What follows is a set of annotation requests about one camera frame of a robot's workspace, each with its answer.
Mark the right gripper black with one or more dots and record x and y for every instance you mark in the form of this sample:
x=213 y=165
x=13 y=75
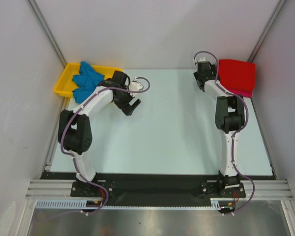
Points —
x=214 y=69

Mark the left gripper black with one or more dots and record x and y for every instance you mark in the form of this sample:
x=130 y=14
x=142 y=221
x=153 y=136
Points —
x=128 y=111

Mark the red t shirt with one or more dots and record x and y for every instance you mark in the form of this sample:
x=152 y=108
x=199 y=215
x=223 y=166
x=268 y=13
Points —
x=237 y=75

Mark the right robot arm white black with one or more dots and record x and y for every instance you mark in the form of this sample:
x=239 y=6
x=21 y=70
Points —
x=229 y=119

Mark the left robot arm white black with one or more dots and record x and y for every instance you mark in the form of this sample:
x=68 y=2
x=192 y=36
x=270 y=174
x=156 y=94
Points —
x=75 y=134

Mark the folded magenta t shirt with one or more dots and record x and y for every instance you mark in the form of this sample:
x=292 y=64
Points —
x=242 y=93

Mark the blue t shirt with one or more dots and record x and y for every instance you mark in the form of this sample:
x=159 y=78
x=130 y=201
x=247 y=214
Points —
x=87 y=80

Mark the yellow plastic tray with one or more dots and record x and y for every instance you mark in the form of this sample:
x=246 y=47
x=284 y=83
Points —
x=65 y=85

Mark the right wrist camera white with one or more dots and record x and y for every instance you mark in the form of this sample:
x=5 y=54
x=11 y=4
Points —
x=200 y=60

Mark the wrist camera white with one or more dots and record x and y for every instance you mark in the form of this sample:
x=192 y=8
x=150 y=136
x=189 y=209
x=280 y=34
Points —
x=135 y=85
x=200 y=60

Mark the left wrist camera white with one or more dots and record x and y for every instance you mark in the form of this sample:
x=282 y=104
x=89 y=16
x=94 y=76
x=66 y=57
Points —
x=135 y=85

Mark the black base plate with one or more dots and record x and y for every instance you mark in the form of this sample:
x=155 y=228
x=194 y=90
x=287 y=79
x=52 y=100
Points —
x=160 y=199

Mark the grey slotted cable duct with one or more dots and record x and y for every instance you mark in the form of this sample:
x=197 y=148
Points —
x=214 y=204

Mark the aluminium frame rail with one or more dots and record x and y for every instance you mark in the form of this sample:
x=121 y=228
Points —
x=56 y=183

